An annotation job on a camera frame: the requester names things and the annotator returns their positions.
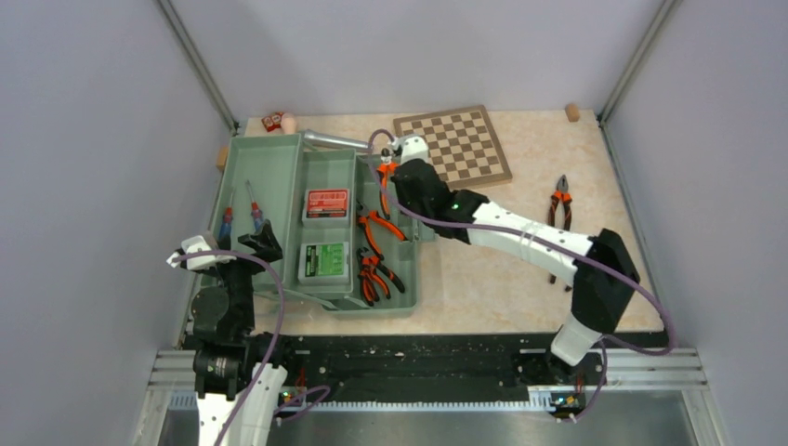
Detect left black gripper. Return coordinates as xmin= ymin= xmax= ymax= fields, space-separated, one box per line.
xmin=208 ymin=218 xmax=282 ymax=332

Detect blue handled screwdriver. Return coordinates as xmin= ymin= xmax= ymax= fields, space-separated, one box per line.
xmin=218 ymin=187 xmax=235 ymax=241
xmin=245 ymin=180 xmax=265 ymax=231

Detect orange diagonal cutters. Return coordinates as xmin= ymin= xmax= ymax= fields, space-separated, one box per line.
xmin=376 ymin=148 xmax=399 ymax=220

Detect large orange pliers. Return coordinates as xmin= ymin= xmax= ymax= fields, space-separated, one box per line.
xmin=355 ymin=198 xmax=411 ymax=263

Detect green screw bit box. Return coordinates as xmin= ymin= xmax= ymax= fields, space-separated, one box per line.
xmin=297 ymin=242 xmax=350 ymax=285

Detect red tool card pack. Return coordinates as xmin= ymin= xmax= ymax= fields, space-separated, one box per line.
xmin=301 ymin=189 xmax=350 ymax=229

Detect green plastic tool box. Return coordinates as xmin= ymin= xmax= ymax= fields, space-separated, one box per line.
xmin=210 ymin=135 xmax=433 ymax=318

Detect small orange pliers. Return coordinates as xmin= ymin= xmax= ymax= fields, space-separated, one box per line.
xmin=356 ymin=247 xmax=406 ymax=306

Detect orange handled pliers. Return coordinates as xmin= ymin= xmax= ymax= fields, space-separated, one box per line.
xmin=547 ymin=175 xmax=572 ymax=231

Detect orange long nose pliers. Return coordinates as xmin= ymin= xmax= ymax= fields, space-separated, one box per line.
xmin=358 ymin=265 xmax=391 ymax=307

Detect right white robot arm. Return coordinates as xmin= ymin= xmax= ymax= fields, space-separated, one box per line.
xmin=392 ymin=159 xmax=640 ymax=383

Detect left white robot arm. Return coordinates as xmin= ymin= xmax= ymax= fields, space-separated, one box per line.
xmin=171 ymin=219 xmax=298 ymax=445

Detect wooden chessboard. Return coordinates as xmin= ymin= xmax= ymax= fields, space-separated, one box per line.
xmin=393 ymin=105 xmax=513 ymax=189

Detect wooden block at left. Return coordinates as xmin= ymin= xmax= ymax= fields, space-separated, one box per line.
xmin=215 ymin=146 xmax=229 ymax=173

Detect small red printed box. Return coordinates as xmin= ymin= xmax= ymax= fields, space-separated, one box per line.
xmin=260 ymin=111 xmax=284 ymax=133

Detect wooden handle hammer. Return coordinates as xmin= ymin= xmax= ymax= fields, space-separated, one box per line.
xmin=280 ymin=113 xmax=373 ymax=153

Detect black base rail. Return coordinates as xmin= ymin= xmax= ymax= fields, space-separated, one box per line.
xmin=184 ymin=332 xmax=672 ymax=408

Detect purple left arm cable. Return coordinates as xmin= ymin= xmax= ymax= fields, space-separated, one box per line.
xmin=172 ymin=247 xmax=332 ymax=446

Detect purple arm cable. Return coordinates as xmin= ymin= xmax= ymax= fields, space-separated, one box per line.
xmin=367 ymin=128 xmax=677 ymax=426
xmin=172 ymin=247 xmax=332 ymax=446

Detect aluminium frame post left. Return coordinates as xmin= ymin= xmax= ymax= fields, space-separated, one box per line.
xmin=153 ymin=0 xmax=240 ymax=137

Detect aluminium frame post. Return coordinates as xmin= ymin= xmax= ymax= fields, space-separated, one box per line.
xmin=153 ymin=0 xmax=240 ymax=137
xmin=597 ymin=0 xmax=683 ymax=126

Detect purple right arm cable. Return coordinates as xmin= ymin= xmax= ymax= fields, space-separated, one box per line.
xmin=367 ymin=128 xmax=677 ymax=426

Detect aluminium frame post right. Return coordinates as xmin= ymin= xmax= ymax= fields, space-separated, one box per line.
xmin=597 ymin=0 xmax=683 ymax=126

